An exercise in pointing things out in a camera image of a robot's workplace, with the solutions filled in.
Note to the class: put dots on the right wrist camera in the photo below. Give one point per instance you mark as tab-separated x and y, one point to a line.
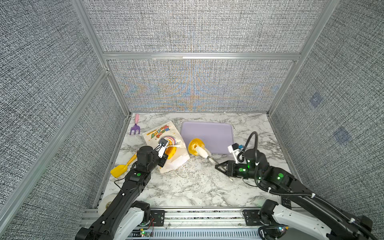
237	151

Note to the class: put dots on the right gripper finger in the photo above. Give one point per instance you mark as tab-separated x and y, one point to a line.
224	164
223	169

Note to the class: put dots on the metal tongs white tips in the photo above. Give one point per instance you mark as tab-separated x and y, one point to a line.
210	157

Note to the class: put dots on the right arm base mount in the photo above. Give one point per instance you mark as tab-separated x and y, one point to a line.
270	231

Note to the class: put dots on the white paper gift bag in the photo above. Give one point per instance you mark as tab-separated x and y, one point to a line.
171	144

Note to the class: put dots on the yellow oval fake bread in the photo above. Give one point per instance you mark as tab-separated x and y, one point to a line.
170	152

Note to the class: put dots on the purple toy rake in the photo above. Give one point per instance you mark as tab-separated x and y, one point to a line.
135	129

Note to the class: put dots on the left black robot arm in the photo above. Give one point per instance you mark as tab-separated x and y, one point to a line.
125	213

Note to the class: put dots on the yellow toy shovel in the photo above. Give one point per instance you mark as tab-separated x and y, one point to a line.
121	169

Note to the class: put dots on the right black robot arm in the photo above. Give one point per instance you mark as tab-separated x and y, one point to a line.
325	222

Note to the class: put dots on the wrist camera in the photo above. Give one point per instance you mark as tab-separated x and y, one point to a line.
237	151
162	146

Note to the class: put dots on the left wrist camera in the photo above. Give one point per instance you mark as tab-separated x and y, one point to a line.
162	146

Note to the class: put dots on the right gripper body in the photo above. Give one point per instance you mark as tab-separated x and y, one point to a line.
242	170

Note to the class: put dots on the yellow ring fake bread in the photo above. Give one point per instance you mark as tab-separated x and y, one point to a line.
193	144

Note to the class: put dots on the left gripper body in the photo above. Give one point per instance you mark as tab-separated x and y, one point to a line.
161	162

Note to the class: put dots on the black remote control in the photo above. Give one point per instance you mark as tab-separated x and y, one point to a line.
286	203

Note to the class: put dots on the white tape roll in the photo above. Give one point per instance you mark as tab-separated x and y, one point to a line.
105	203

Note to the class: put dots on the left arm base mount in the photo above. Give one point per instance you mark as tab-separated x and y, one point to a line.
156	219

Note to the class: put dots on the lilac plastic tray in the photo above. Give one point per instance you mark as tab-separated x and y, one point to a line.
216	136

